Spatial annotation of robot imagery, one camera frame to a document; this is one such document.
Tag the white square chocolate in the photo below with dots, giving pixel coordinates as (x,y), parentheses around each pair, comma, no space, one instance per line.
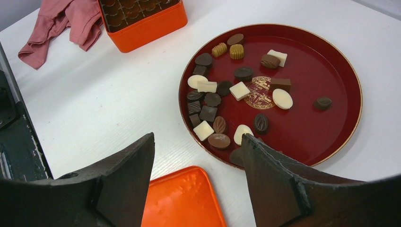
(203,130)
(239,91)

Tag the orange chocolate box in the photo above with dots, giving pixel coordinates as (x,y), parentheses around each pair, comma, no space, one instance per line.
(134,23)

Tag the pink cloth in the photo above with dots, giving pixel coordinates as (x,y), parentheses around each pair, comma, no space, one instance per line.
(83,17)

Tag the white rectangular chocolate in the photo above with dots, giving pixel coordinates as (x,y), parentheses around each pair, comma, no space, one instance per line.
(280,55)

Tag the orange box lid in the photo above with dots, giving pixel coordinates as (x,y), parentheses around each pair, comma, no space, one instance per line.
(184,198)

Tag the white heart chocolate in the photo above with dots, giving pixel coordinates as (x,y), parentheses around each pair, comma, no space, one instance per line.
(240,131)

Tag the white oval chocolate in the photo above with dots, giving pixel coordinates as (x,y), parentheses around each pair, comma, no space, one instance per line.
(282,99)

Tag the caramel ridged chocolate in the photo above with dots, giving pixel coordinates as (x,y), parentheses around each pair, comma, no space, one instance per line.
(236,51)
(219,49)

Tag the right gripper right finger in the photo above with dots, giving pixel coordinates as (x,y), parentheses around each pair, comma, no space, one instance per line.
(287,193)

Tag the red round tray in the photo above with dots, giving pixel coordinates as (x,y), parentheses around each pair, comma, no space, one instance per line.
(313,68)

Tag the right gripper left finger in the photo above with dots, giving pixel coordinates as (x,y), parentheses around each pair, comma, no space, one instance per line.
(111,192)

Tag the dark leaf chocolate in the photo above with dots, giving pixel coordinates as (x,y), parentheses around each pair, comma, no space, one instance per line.
(322,103)

